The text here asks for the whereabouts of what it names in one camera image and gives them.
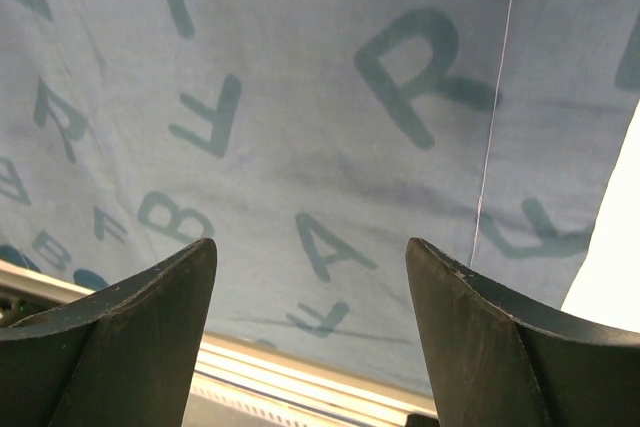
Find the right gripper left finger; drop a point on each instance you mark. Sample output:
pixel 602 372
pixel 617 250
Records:
pixel 122 356

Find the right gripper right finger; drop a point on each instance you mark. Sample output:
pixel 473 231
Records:
pixel 496 357

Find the blue letter-print cloth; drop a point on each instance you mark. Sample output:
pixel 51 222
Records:
pixel 311 140

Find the aluminium mounting rail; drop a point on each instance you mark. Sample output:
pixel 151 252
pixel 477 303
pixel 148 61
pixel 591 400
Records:
pixel 233 379

